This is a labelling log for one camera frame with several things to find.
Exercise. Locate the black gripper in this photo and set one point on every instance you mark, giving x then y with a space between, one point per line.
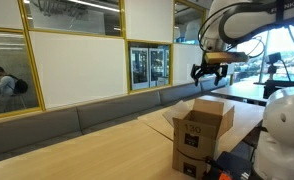
209 69

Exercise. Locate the brown cardboard box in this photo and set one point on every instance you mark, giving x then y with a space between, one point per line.
197 140

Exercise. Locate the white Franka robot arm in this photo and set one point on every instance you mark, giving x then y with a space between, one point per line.
283 116

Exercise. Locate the wooden background table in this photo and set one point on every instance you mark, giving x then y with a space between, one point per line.
242 91

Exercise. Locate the white framed glass door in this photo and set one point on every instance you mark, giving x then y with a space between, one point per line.
148 66

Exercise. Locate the black case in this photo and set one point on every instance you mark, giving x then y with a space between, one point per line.
237 165

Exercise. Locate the orange black hand tool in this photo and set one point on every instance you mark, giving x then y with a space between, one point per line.
224 176

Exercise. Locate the grey upholstered bench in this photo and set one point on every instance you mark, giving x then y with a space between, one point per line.
37 130

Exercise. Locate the black backpack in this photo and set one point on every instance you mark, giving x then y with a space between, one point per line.
20 86

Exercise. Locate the seated person grey shirt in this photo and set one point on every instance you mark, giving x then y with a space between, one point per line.
5 85

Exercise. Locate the black camera on stand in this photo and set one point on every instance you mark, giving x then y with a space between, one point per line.
273 65

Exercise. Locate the yellow window frame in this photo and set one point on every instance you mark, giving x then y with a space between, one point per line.
34 66

